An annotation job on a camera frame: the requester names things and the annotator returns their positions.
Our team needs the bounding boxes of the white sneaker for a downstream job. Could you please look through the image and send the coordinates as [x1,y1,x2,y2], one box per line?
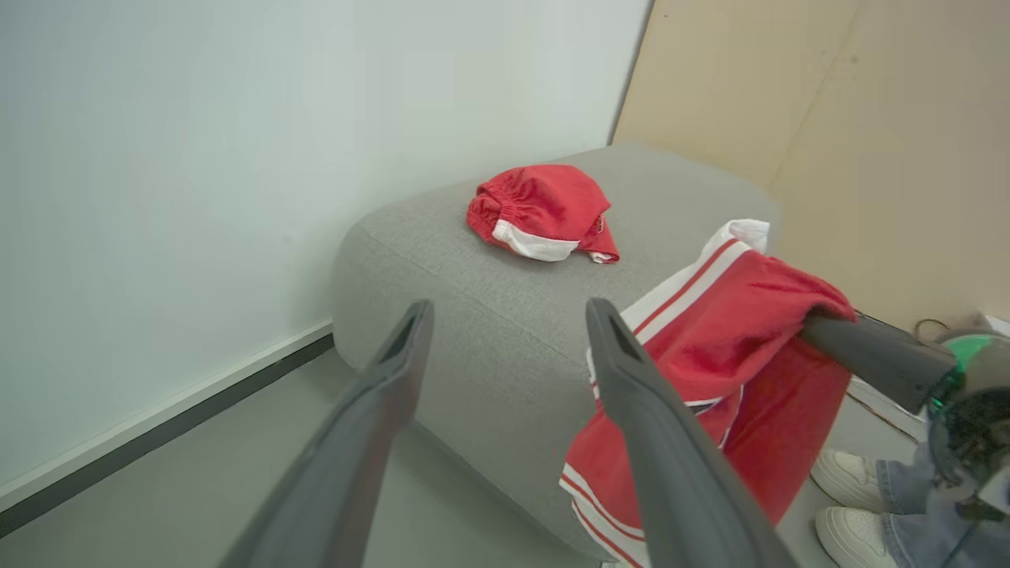
[814,506,901,568]
[810,449,889,515]

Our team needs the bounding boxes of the grey fabric sofa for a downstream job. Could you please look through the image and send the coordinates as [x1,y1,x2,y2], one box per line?
[330,144,782,562]

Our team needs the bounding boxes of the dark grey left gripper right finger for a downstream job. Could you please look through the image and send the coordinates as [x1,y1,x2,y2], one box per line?
[585,297,799,568]

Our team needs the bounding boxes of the red shorts with white trim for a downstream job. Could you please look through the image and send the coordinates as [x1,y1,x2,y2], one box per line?
[466,164,621,265]

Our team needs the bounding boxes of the white and black baseboard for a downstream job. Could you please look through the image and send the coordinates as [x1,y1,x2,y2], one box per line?
[0,319,337,539]

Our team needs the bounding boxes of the red jersey with white stripes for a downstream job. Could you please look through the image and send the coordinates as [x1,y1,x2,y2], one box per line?
[559,219,858,568]

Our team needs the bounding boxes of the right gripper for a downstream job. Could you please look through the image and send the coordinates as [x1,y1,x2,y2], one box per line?
[800,312,1010,522]

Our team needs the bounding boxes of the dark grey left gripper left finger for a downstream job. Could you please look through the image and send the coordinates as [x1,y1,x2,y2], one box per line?
[219,299,436,568]

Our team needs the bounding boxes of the blue jeans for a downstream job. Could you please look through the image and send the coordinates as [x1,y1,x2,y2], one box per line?
[874,440,1010,568]

